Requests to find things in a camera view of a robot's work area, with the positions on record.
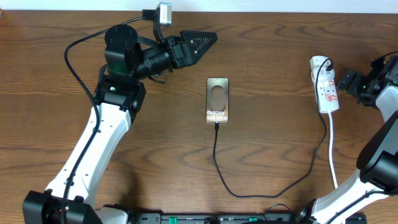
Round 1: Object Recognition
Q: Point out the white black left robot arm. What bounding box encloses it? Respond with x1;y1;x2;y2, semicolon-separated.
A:
22;19;218;223

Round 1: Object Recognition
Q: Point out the black USB charger cable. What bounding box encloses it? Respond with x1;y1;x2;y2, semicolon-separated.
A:
212;57;334;199

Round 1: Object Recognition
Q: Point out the white power strip cord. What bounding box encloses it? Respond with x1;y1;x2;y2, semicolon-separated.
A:
328;112;339;190

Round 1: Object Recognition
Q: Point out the white power strip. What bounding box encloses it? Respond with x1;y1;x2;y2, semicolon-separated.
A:
310;55;339;114

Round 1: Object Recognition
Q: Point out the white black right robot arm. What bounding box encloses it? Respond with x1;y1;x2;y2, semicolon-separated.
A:
295;52;397;223

